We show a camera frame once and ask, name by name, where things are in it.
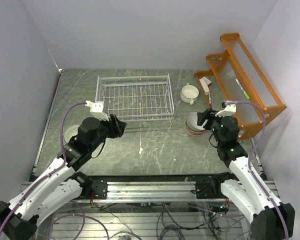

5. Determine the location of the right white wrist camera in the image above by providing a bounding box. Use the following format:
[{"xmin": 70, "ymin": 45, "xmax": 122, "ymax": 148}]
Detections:
[{"xmin": 215, "ymin": 100, "xmax": 237, "ymax": 118}]

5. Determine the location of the orange wooden shelf rack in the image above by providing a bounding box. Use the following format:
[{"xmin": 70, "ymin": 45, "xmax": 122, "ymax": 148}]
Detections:
[{"xmin": 194, "ymin": 33, "xmax": 286, "ymax": 140}]

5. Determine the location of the aluminium mounting rail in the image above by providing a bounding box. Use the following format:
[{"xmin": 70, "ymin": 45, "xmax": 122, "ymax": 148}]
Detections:
[{"xmin": 19, "ymin": 180, "xmax": 278, "ymax": 203}]

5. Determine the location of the white wire dish rack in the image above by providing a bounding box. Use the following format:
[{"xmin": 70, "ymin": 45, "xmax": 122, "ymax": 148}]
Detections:
[{"xmin": 95, "ymin": 74, "xmax": 175, "ymax": 122}]

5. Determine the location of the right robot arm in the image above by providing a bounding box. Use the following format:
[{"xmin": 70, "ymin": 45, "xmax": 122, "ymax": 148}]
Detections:
[{"xmin": 197, "ymin": 104, "xmax": 295, "ymax": 240}]

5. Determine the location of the beige patterned bowl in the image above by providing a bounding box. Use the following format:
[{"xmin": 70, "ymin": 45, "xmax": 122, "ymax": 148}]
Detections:
[{"xmin": 185, "ymin": 125, "xmax": 205, "ymax": 136}]

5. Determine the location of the green patterned bowl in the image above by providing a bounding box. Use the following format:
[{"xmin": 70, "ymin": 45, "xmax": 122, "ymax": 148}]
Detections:
[{"xmin": 63, "ymin": 124, "xmax": 80, "ymax": 143}]

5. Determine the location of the grey blue bowl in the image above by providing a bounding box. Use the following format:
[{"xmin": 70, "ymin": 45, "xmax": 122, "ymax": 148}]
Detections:
[{"xmin": 185, "ymin": 111, "xmax": 205, "ymax": 132}]

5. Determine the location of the white handled bowl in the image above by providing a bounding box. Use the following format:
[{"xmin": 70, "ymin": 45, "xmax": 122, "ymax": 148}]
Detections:
[{"xmin": 180, "ymin": 83, "xmax": 199, "ymax": 105}]

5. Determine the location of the white red small box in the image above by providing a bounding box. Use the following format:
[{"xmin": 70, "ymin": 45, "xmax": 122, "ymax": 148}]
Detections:
[{"xmin": 199, "ymin": 76, "xmax": 212, "ymax": 95}]

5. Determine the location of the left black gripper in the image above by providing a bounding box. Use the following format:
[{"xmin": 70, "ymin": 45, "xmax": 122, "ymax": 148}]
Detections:
[{"xmin": 88, "ymin": 113, "xmax": 127, "ymax": 152}]

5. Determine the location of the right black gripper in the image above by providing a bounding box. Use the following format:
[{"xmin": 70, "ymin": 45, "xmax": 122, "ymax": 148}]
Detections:
[{"xmin": 197, "ymin": 108, "xmax": 229, "ymax": 145}]

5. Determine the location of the marker pen on shelf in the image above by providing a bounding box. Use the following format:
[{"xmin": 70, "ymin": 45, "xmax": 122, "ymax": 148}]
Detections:
[{"xmin": 235, "ymin": 78, "xmax": 250, "ymax": 100}]

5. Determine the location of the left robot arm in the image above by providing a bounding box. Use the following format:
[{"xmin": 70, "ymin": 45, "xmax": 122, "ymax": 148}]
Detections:
[{"xmin": 0, "ymin": 114, "xmax": 127, "ymax": 240}]

